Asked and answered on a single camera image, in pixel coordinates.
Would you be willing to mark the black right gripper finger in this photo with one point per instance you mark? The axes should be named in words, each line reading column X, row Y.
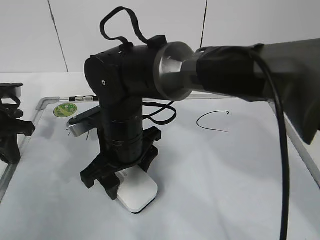
column 111, row 185
column 151, row 154

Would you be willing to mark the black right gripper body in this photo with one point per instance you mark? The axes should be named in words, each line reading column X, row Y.
column 106, row 163

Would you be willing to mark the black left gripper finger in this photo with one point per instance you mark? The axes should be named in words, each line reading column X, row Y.
column 9, row 150

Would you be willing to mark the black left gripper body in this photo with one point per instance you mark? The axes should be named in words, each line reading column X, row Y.
column 11, row 124

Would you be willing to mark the white whiteboard eraser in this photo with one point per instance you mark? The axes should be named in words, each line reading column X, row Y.
column 136, row 190

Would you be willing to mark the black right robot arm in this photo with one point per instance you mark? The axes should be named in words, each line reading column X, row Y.
column 286, row 73

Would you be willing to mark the round green magnet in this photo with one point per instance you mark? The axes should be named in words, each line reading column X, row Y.
column 65, row 110

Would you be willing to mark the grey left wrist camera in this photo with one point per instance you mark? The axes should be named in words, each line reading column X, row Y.
column 10, row 90

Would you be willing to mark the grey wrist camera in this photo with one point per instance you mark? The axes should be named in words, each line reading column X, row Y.
column 10, row 90
column 85, row 122

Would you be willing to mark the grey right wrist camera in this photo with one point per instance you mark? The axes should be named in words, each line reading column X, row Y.
column 85, row 122

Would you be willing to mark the white whiteboard with grey frame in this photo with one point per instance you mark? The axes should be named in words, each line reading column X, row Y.
column 218, row 173

